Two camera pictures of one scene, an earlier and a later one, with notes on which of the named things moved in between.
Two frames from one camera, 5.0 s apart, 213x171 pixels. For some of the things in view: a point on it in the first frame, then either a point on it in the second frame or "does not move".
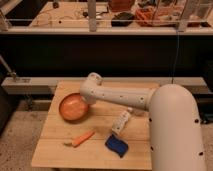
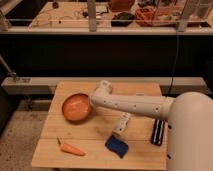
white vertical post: (92, 16) does not move
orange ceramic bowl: (74, 107) does not move
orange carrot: (82, 138) → (69, 148)
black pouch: (122, 19) does not move
